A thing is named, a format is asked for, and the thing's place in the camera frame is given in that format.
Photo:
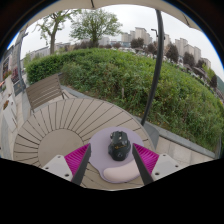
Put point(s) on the bare-trunk leaning tree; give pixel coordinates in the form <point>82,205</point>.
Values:
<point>52,33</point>

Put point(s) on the group of beige apartment buildings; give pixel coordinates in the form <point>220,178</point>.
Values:
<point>186,50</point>

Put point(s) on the lavender mouse pad with wrist rest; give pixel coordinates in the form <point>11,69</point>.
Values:
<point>100,146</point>

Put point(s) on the white flower planter box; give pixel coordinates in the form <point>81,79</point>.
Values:
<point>9,115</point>

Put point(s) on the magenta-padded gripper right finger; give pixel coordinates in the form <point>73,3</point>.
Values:
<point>163,165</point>

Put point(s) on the dark curved umbrella pole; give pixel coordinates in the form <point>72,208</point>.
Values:
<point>156,66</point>

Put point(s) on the round leafy green tree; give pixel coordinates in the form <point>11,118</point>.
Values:
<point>95,26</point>

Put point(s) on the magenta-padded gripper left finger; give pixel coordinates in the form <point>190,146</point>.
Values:
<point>60,165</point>

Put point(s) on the grey sign pillar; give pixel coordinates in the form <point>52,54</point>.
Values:
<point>19,63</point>

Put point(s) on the black computer mouse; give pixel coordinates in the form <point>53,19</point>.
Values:
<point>119,146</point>

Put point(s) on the slatted beige outdoor chair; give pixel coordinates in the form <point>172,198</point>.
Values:
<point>45,90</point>

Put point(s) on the beige patio umbrella canopy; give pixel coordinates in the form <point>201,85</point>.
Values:
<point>66,4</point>

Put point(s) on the green hedge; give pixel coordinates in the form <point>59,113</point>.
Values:
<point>126,76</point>

